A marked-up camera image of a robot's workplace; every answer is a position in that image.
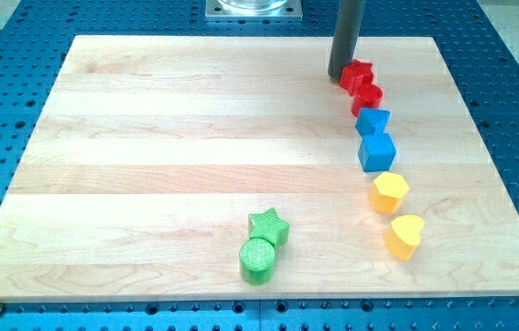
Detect yellow hexagon block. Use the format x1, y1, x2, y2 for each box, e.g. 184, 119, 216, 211
368, 172, 410, 214

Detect green cylinder block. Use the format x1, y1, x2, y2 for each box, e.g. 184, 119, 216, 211
239, 238, 276, 285

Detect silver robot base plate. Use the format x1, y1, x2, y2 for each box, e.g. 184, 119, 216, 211
204, 0, 303, 20

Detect red star block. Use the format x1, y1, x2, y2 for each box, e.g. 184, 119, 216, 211
340, 60, 375, 97

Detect red cylinder block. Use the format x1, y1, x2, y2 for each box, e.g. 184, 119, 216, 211
351, 84, 384, 117

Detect green star block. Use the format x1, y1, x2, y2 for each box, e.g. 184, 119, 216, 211
248, 208, 290, 248

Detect light wooden board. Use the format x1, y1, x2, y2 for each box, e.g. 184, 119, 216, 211
0, 36, 519, 302

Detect yellow heart block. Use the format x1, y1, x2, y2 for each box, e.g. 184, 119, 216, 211
384, 214, 424, 260

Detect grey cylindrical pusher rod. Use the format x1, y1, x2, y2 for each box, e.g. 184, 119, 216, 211
328, 0, 365, 81

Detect blue cube block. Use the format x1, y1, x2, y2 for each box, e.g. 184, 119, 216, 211
358, 133, 397, 172

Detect blue triangular block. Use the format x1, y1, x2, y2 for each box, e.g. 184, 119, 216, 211
355, 108, 390, 136

